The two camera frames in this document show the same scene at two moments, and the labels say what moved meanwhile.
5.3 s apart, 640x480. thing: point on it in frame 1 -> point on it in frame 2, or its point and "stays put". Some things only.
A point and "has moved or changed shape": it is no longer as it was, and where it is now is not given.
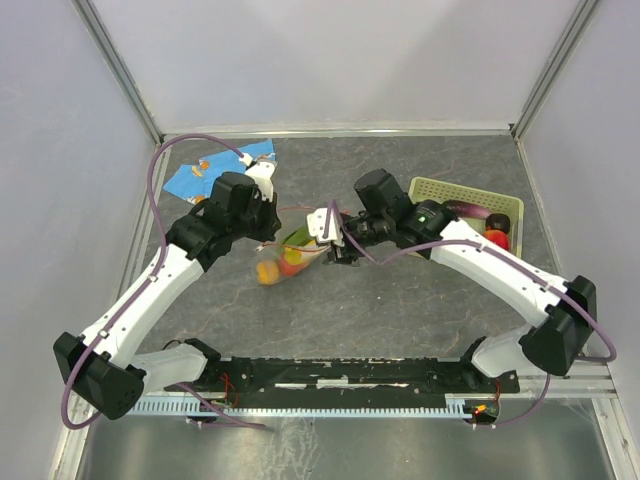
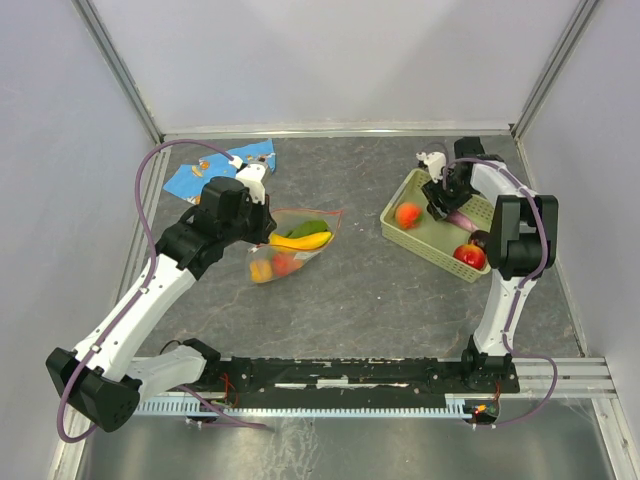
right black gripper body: [359, 228] -> [451, 194]
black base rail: [359, 376] stays put
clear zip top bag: [276, 262] has moved or changed shape
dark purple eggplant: [462, 208] has moved or changed shape
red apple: [497, 236] has moved or changed shape
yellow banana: [296, 256] -> [304, 242]
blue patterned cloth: [196, 179] stays put
